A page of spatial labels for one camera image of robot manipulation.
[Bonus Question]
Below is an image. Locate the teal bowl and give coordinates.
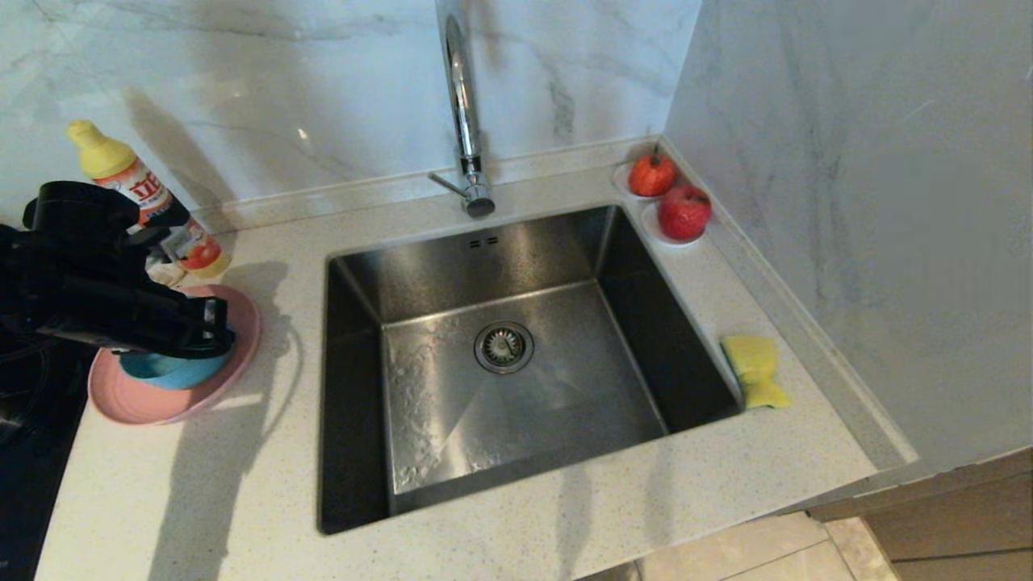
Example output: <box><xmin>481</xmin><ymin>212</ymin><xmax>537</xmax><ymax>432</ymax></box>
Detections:
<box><xmin>119</xmin><ymin>323</ymin><xmax>239</xmax><ymax>391</ymax></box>

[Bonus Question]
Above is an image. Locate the pink plate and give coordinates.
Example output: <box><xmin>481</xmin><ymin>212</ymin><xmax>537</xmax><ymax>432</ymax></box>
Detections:
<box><xmin>88</xmin><ymin>284</ymin><xmax>262</xmax><ymax>426</ymax></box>

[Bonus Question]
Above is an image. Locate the orange dish soap bottle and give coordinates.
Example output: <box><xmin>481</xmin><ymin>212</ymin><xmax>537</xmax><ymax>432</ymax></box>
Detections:
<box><xmin>65</xmin><ymin>119</ymin><xmax>232</xmax><ymax>279</ymax></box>

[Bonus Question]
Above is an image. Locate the chrome gooseneck faucet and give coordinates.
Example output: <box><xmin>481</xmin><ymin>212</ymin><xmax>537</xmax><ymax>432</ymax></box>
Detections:
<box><xmin>429</xmin><ymin>0</ymin><xmax>498</xmax><ymax>220</ymax></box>

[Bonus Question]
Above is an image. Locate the yellow sponge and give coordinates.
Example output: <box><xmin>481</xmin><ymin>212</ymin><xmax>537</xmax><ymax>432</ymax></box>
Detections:
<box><xmin>721</xmin><ymin>335</ymin><xmax>793</xmax><ymax>410</ymax></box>

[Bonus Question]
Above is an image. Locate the stainless steel sink basin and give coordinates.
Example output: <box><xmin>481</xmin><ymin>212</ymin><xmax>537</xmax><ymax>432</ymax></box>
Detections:
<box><xmin>319</xmin><ymin>204</ymin><xmax>743</xmax><ymax>535</ymax></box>

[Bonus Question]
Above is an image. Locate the black induction cooktop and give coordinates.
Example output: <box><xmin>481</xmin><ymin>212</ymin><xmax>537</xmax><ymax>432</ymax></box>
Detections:
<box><xmin>0</xmin><ymin>339</ymin><xmax>96</xmax><ymax>581</ymax></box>

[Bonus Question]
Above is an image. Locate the round metal drain strainer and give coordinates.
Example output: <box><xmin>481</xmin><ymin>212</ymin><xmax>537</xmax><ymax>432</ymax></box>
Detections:
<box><xmin>474</xmin><ymin>321</ymin><xmax>535</xmax><ymax>375</ymax></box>

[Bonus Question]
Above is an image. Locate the small white dish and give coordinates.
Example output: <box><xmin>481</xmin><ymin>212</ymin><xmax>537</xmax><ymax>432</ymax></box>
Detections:
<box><xmin>613</xmin><ymin>164</ymin><xmax>677</xmax><ymax>203</ymax></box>
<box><xmin>641</xmin><ymin>202</ymin><xmax>708</xmax><ymax>248</ymax></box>

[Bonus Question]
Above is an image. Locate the red toy tomato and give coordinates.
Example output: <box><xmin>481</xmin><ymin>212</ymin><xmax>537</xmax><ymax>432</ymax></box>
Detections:
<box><xmin>628</xmin><ymin>145</ymin><xmax>676</xmax><ymax>199</ymax></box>

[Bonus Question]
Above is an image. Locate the red toy apple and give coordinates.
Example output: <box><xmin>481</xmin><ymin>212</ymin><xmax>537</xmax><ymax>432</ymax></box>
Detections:
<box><xmin>657</xmin><ymin>186</ymin><xmax>713</xmax><ymax>241</ymax></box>

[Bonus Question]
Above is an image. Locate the light wooden cabinet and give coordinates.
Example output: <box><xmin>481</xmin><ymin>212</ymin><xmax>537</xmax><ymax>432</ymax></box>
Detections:
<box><xmin>807</xmin><ymin>450</ymin><xmax>1033</xmax><ymax>581</ymax></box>

